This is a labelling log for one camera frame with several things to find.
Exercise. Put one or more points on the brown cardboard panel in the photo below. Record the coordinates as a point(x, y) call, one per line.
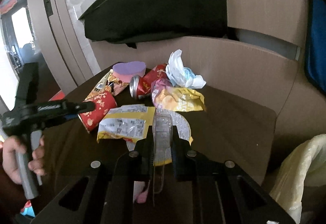
point(248, 81)

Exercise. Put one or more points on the black cloth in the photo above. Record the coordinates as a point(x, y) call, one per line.
point(133, 21)

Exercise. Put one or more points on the person's left hand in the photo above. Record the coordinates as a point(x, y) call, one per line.
point(13, 145)

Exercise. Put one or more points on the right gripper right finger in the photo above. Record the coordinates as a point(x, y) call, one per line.
point(179, 150)

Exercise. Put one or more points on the purple pink sponge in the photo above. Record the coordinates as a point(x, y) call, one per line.
point(125, 71)

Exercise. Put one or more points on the red paper cup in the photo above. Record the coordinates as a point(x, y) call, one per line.
point(104, 101)

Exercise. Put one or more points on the brown snack packet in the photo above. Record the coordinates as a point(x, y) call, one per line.
point(108, 83)

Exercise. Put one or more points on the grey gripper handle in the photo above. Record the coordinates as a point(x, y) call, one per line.
point(30, 181)

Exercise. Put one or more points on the red drink can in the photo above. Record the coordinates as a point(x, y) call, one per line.
point(140, 87)

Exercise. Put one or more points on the yellow white snack wrapper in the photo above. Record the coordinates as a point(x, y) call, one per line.
point(129, 122)

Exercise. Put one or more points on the white tissue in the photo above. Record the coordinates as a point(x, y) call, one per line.
point(180, 75)

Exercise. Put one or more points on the white-lined trash bin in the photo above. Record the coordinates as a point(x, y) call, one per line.
point(305, 166)

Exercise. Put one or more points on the blue cloth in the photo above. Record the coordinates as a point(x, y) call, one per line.
point(314, 56)

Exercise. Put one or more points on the yellow snack bag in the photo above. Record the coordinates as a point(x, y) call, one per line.
point(177, 99)

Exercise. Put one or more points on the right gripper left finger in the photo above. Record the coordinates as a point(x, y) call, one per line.
point(145, 158)

